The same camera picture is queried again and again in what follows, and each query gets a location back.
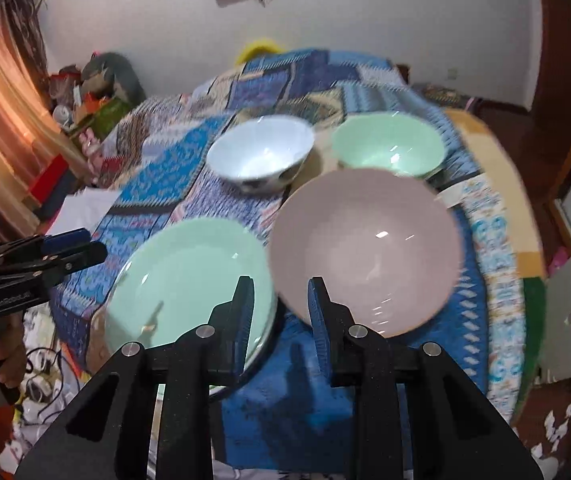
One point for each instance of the pink bowl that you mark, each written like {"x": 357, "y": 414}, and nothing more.
{"x": 365, "y": 240}

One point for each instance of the white folded cloth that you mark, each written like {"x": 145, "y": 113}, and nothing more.
{"x": 85, "y": 210}

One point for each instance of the green bowl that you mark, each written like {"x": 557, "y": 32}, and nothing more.
{"x": 385, "y": 140}

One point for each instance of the white paper scraps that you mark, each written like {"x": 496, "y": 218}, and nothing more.
{"x": 555, "y": 430}

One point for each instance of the green bin with clutter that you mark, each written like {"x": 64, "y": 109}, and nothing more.
{"x": 110, "y": 112}

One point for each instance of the green plate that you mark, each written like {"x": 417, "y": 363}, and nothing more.
{"x": 180, "y": 270}

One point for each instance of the pink rabbit toy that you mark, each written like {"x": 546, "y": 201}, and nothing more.
{"x": 90, "y": 152}

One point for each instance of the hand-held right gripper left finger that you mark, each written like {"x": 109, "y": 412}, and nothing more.
{"x": 243, "y": 330}

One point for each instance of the patterned floor mat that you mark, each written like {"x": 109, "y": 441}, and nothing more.
{"x": 445, "y": 95}

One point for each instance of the white bowl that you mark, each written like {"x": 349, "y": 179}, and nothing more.
{"x": 260, "y": 145}

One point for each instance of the grey plush toy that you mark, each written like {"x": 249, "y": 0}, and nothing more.
{"x": 120, "y": 70}

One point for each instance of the person's left hand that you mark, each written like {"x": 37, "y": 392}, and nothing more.
{"x": 12, "y": 355}

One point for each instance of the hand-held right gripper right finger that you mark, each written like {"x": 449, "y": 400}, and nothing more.
{"x": 321, "y": 330}

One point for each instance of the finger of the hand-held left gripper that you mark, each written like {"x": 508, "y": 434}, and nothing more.
{"x": 80, "y": 256}
{"x": 65, "y": 240}

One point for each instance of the red box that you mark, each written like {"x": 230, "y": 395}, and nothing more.
{"x": 50, "y": 177}

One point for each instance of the patchwork printed blanket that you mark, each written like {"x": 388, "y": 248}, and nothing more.
{"x": 275, "y": 75}

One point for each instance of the yellow hoop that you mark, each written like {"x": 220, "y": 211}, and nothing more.
{"x": 258, "y": 44}

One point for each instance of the orange curtain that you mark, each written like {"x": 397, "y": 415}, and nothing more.
{"x": 0, "y": 85}

